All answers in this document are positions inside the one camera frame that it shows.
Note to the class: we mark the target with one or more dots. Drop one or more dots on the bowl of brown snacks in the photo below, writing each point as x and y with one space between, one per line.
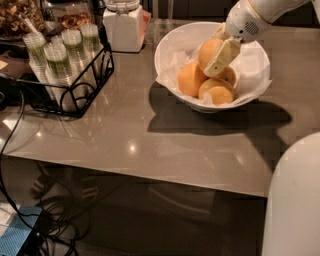
12 16

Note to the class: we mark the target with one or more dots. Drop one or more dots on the white paper bowl liner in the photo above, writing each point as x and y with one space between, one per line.
253 66

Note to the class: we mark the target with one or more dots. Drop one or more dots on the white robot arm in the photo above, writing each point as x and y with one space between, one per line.
292 220

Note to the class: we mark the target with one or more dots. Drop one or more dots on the black device at left edge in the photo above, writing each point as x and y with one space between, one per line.
9 92

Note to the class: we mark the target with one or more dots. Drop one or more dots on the white lidded storage jar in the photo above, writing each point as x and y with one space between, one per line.
123 22

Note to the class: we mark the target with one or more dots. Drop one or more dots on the blue box on floor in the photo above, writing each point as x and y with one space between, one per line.
15 227

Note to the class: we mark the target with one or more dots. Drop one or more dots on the orange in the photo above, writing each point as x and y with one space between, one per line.
190 78
228 75
216 91
207 50

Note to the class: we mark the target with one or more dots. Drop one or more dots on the white ceramic bowl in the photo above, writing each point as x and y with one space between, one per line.
173 36

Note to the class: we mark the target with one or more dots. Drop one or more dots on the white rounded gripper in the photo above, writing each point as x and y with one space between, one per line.
244 23

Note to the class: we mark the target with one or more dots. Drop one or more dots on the tray of brown pastries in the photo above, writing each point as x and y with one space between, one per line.
74 21

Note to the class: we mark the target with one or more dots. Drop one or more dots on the black wire basket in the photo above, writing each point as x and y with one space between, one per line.
84 89

